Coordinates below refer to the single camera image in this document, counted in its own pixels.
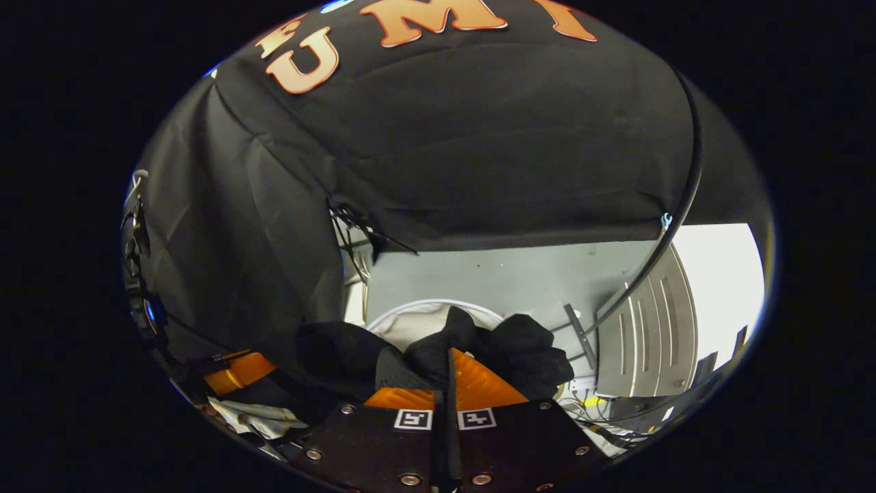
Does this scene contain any black metal clothes rack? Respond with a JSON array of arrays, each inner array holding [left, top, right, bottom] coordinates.
[[547, 65, 706, 370]]

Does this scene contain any black knit sweater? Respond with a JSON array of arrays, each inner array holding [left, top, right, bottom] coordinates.
[[274, 306, 576, 415]]

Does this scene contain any black backdrop cloth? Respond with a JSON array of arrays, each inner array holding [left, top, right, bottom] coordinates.
[[123, 0, 774, 384]]

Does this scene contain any tangle of floor cables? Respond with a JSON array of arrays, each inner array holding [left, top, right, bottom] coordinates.
[[565, 390, 675, 449]]

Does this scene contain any white laundry hamper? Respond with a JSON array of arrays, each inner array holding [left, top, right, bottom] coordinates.
[[363, 298, 569, 405]]

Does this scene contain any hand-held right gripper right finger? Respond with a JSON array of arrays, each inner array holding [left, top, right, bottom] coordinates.
[[448, 348, 610, 493]]

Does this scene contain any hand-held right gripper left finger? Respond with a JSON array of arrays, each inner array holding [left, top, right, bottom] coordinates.
[[291, 348, 451, 493]]

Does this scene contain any white crumpled cloth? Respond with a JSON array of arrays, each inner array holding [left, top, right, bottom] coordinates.
[[207, 396, 310, 440]]

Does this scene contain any grey ribbed metal panel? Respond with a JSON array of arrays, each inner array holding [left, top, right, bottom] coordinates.
[[595, 243, 700, 399]]

